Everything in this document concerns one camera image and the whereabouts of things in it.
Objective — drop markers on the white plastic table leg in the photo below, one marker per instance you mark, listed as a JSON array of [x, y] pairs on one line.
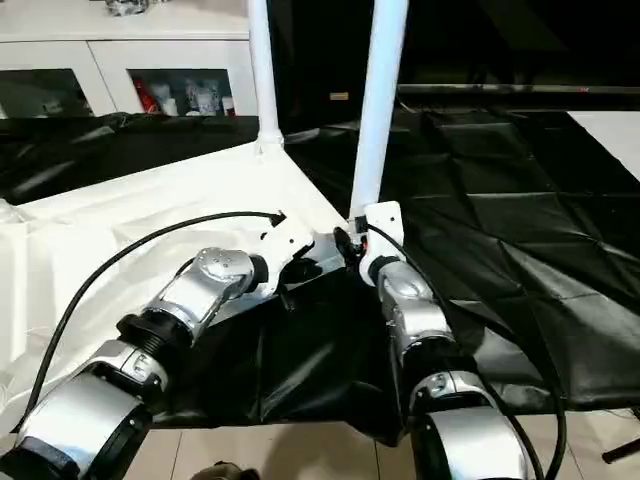
[[377, 100], [5, 210], [262, 75]]

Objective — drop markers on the white plastic table top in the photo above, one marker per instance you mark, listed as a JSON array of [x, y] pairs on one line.
[[125, 225]]

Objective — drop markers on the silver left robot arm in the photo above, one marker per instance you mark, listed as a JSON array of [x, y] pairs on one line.
[[200, 285]]

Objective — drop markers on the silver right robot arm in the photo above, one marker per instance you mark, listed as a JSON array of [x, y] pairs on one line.
[[410, 300]]

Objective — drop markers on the black table mat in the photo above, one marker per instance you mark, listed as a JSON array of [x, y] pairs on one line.
[[500, 225]]

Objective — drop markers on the dark robot foot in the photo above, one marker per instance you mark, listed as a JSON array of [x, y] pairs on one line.
[[220, 472]]

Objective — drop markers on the white flat board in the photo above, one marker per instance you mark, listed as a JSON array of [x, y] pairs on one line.
[[615, 135]]

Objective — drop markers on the white glass-door cabinet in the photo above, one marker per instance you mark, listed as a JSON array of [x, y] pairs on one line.
[[100, 50]]

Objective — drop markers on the clear glass ornament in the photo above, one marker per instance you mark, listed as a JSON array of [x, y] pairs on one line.
[[125, 6]]

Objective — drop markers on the black stand leg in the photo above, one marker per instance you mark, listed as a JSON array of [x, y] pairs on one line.
[[620, 452]]

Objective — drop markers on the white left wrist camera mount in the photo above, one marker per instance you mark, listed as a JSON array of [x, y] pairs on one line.
[[285, 240]]

